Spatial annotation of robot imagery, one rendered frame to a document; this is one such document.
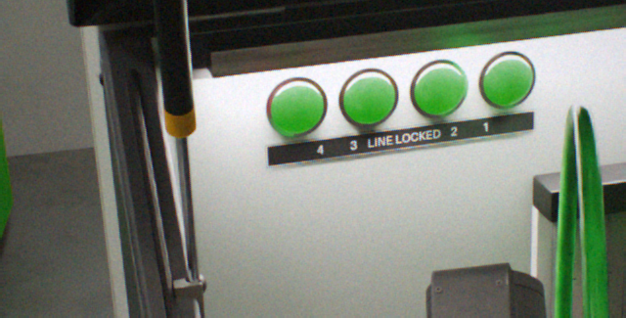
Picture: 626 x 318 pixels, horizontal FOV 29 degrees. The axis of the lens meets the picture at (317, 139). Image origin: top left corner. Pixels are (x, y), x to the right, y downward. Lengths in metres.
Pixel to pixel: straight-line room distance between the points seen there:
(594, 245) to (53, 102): 4.15
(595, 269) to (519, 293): 0.12
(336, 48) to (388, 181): 0.14
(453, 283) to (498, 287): 0.02
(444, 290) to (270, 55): 0.41
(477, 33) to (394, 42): 0.07
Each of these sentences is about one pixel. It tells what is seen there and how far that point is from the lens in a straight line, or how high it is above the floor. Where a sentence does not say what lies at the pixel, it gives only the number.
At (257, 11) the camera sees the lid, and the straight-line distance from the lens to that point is 0.98.
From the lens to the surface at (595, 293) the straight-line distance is 0.69.
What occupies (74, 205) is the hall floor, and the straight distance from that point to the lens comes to 4.33.
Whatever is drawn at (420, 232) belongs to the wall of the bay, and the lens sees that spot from 1.06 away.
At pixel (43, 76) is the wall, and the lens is 4.74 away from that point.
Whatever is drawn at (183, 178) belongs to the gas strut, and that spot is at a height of 1.41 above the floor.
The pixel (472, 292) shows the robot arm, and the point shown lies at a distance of 0.56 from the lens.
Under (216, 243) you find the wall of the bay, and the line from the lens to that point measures 1.02.
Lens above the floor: 1.71
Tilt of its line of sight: 21 degrees down
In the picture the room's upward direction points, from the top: 3 degrees counter-clockwise
